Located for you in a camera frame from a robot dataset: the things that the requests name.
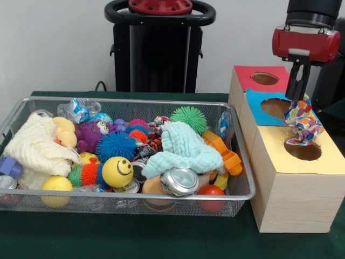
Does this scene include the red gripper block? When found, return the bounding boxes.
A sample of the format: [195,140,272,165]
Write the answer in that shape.
[271,24,341,101]

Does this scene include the colourful dotted cloth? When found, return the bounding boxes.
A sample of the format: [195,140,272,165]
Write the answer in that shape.
[283,94,325,147]

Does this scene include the wooden box with three holes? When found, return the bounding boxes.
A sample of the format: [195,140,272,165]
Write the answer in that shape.
[227,65,345,233]

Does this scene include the dark green table cloth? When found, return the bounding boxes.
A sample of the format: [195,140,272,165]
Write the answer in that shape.
[0,91,345,259]
[320,98,345,117]

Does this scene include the orange plastic toy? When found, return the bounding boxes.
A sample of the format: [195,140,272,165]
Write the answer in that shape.
[202,129,243,176]

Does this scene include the green spiky rubber ball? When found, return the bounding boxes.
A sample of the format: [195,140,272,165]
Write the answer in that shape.
[169,106,208,135]

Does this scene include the light blue muslin cloth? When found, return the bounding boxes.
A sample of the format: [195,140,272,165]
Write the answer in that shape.
[141,120,226,179]

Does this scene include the red ball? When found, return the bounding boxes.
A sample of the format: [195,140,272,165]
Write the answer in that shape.
[199,185,226,213]

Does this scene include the crushed silver can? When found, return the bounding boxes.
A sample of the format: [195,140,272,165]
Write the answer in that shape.
[159,167,201,197]

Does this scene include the blue spiky rubber ball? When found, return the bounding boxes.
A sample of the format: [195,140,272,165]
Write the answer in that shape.
[95,131,138,163]

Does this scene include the yellow smiley face ball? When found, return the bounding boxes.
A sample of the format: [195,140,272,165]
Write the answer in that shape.
[101,156,135,188]

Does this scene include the purple monster toy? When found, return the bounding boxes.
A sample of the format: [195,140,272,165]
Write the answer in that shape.
[74,120,127,154]

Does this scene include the plain yellow ball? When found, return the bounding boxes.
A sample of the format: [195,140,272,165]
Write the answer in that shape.
[40,175,74,208]

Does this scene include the cream muslin cloth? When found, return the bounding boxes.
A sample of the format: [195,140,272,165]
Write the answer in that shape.
[3,112,81,190]

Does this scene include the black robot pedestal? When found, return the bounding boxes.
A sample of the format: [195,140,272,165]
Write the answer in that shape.
[104,0,216,94]

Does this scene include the shallow wire mesh bin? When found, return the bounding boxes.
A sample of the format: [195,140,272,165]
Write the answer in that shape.
[0,96,257,218]

